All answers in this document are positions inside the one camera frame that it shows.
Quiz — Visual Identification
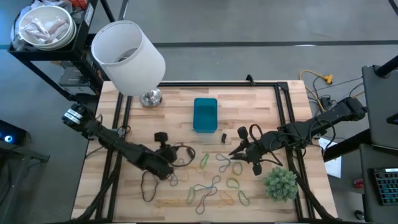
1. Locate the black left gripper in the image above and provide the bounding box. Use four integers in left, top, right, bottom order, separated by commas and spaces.
152, 132, 180, 181

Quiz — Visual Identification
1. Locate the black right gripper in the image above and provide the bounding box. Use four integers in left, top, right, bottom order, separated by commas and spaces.
229, 126, 276, 177

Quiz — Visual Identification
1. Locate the yellow rubber band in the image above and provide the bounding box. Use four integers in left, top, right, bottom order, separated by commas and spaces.
218, 190, 236, 208
178, 164, 210, 183
154, 198, 184, 208

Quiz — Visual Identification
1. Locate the dark brown rubber band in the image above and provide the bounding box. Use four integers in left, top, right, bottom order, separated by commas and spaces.
140, 170, 159, 202

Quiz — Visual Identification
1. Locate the teal plastic bin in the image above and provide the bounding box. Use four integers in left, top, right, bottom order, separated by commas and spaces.
192, 97, 218, 134

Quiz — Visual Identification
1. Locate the green artificial plant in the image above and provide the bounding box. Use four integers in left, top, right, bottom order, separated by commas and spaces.
262, 166, 299, 202

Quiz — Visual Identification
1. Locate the white paper sheet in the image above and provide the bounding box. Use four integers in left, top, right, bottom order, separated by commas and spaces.
318, 136, 343, 179

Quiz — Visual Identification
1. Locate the white shade table lamp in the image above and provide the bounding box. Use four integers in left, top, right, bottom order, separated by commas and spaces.
91, 20, 167, 109

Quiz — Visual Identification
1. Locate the black desk leg bar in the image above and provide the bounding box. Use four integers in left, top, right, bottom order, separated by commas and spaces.
323, 129, 373, 162

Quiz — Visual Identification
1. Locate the grey box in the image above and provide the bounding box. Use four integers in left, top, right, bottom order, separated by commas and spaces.
58, 65, 94, 88

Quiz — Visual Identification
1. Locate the dark desk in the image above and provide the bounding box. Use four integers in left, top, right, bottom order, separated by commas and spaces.
359, 142, 398, 224

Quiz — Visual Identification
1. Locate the metal equipment stand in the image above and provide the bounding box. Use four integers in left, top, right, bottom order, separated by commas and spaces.
0, 141, 50, 224

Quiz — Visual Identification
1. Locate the grey desk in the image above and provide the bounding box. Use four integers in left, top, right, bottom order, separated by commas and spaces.
362, 64, 398, 150

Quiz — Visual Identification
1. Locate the backlit black keyboard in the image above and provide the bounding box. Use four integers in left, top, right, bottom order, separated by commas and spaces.
369, 167, 398, 206

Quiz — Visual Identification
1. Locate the black utility cart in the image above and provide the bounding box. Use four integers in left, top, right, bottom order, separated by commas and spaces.
7, 0, 110, 103

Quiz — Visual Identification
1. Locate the black computer with blue light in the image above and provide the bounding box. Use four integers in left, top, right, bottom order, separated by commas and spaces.
0, 119, 27, 147

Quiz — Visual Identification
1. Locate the black pole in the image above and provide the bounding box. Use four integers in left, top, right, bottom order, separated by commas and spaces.
374, 55, 398, 78

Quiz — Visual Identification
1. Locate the plastic wrapped snack packet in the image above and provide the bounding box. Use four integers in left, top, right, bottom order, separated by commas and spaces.
20, 27, 47, 41
30, 17, 50, 35
48, 17, 68, 35

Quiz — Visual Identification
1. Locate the orange package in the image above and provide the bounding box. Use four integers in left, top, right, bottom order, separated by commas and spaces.
70, 0, 90, 10

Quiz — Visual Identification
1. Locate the white bowl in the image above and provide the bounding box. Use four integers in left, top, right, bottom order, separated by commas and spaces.
17, 4, 77, 51

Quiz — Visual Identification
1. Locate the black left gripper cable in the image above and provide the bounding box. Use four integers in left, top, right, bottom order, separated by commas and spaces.
172, 142, 197, 168

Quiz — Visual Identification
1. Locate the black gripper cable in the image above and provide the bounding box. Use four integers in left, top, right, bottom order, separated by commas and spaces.
172, 142, 197, 168
248, 123, 284, 167

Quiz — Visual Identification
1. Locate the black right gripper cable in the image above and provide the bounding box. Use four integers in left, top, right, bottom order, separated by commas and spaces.
248, 123, 284, 167

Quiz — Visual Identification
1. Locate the black aluminium table frame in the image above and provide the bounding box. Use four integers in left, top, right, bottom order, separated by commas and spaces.
70, 81, 340, 224

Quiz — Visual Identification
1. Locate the yellow extension cable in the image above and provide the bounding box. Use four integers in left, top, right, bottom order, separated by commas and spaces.
298, 70, 334, 113

